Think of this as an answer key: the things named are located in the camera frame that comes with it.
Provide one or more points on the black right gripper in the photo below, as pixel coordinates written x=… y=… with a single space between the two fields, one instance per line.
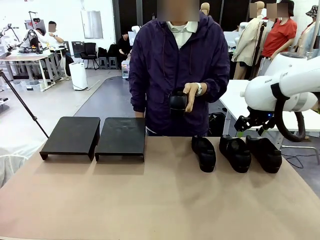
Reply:
x=261 y=116

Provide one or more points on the black leather shoe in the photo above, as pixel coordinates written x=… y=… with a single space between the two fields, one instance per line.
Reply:
x=236 y=156
x=265 y=155
x=205 y=155
x=177 y=102

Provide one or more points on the person's left forearm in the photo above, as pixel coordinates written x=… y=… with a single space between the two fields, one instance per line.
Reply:
x=215 y=91

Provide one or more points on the small white robot arm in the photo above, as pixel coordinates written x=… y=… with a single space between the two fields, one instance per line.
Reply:
x=135 y=29

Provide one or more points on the person's right forearm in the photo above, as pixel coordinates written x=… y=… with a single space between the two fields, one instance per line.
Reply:
x=137 y=105

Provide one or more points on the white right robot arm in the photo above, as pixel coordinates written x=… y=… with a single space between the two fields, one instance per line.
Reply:
x=295 y=72

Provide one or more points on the black shoe stand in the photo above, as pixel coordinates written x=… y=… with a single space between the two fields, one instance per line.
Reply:
x=120 y=137
x=72 y=135

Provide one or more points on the person's left hand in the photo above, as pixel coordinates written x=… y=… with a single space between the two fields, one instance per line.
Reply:
x=192 y=91

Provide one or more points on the person's right hand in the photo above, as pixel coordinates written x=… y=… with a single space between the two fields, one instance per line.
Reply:
x=140 y=115

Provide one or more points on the black backpack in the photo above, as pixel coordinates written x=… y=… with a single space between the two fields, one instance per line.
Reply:
x=216 y=125

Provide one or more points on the silver wristwatch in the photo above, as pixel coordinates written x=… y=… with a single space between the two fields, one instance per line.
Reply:
x=199 y=89

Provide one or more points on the mannequin in beige coat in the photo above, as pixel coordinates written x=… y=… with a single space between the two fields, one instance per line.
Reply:
x=247 y=42

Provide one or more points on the mannequin with bucket hat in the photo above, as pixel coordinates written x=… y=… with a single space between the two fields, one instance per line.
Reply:
x=310 y=37

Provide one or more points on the person in purple jacket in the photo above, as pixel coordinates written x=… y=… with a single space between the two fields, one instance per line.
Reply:
x=162 y=62

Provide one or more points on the lit computer case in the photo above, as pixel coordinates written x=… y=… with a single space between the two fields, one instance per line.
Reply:
x=125 y=69

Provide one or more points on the seated person in black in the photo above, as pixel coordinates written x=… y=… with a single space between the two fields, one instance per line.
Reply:
x=124 y=46

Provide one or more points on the grey stool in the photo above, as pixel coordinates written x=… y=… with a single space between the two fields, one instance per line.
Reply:
x=112 y=62
x=103 y=62

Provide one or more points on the black office chair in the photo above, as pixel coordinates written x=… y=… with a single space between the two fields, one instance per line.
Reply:
x=89 y=50

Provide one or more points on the white air purifier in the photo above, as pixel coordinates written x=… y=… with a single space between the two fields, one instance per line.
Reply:
x=78 y=75

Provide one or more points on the black monitor panel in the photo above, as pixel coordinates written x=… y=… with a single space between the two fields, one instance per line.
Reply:
x=77 y=48

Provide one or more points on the seated person in white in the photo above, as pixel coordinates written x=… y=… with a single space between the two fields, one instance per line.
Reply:
x=50 y=37

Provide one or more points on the clear storage box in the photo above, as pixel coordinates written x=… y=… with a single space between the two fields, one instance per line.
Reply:
x=32 y=86

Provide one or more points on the black tripod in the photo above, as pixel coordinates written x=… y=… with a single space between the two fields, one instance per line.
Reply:
x=22 y=102

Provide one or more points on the grey work desk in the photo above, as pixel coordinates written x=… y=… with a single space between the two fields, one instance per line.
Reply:
x=25 y=58

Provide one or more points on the white plastic cover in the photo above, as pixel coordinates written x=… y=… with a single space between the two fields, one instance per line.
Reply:
x=12 y=162

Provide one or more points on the black camera stand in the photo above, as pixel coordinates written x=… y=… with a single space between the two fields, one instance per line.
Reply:
x=260 y=37

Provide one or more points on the white wall board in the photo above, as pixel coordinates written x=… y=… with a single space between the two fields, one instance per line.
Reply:
x=92 y=25

